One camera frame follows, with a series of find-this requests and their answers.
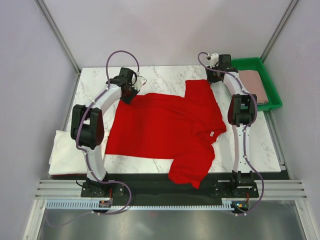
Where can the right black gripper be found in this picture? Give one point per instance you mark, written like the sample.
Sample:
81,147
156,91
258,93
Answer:
210,78

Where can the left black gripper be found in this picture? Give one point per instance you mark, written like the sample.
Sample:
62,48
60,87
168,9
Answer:
128,101

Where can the red t shirt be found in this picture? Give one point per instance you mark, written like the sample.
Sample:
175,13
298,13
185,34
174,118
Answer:
181,129

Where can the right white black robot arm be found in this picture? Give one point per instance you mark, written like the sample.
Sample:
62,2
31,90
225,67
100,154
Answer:
241,114

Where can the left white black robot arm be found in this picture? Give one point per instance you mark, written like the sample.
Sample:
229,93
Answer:
87,124

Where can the pink t shirt in bin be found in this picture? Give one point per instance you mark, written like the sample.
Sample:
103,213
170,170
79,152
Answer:
253,83

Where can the green plastic bin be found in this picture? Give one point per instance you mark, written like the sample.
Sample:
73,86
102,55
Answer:
255,63

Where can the folded white t shirt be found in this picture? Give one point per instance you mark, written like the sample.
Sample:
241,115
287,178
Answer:
67,159

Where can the folded dark red shirt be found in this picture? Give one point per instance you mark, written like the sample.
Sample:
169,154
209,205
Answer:
64,176

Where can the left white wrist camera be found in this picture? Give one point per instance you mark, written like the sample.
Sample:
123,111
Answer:
139,82

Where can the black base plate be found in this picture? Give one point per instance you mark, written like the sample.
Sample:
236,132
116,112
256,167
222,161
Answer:
155,189

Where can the right aluminium corner post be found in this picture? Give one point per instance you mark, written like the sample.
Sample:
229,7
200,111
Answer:
279,28

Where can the aluminium corner post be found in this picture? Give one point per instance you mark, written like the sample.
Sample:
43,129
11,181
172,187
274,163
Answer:
58,35
279,28

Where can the white slotted cable duct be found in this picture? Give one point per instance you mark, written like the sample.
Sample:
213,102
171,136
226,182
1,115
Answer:
87,204

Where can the left aluminium corner post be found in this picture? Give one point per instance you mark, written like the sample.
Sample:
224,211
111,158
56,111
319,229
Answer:
58,35

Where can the aluminium front frame rail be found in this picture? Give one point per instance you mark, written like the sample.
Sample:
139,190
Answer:
273,190

